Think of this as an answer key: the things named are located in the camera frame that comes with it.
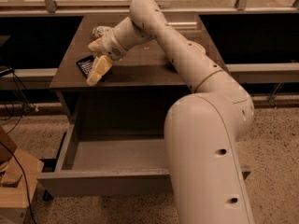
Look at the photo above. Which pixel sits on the cardboard box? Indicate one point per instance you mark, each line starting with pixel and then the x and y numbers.
pixel 19 171

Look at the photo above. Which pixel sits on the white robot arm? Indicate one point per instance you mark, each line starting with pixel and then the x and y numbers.
pixel 201 128

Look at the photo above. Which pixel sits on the open grey top drawer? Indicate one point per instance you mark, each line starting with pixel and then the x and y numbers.
pixel 114 145

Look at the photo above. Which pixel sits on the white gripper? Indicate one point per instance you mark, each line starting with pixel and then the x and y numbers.
pixel 109 46

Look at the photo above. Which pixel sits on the dark blue rxbar wrapper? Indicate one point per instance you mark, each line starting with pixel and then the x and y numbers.
pixel 85 65

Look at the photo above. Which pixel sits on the white paper bowl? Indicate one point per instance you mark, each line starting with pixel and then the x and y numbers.
pixel 198 46

